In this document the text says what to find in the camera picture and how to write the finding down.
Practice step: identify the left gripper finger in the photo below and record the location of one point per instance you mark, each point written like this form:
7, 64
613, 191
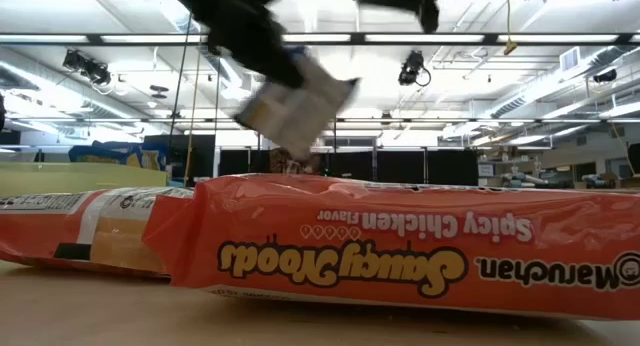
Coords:
255, 56

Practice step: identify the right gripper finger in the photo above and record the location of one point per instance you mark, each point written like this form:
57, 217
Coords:
430, 18

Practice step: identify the blue white ramen pack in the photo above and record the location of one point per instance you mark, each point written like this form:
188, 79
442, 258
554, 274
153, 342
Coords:
300, 111

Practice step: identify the orange spicy chicken noodle pack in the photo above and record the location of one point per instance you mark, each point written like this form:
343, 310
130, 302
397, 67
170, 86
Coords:
400, 246

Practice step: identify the orange mandala tapestry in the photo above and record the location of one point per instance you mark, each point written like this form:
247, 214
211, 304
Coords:
300, 167

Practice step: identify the black ceiling spotlight cluster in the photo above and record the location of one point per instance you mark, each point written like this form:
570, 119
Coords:
87, 68

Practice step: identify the white notice sign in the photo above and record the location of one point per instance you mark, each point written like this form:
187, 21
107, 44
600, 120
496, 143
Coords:
486, 170

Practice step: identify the black ceiling speaker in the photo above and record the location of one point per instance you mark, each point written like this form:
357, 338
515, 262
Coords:
605, 76

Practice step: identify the yellow translucent bin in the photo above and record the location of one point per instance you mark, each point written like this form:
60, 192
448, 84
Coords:
75, 178

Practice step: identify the black overhead camera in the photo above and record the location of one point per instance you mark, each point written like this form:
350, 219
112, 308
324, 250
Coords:
411, 66

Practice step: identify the black overhead frame beam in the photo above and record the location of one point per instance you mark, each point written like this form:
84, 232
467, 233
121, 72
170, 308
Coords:
492, 38

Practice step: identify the silver ventilation duct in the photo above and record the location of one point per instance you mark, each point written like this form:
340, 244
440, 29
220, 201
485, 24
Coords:
507, 107

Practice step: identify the black partition wall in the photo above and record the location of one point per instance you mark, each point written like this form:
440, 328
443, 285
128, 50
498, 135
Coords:
400, 166

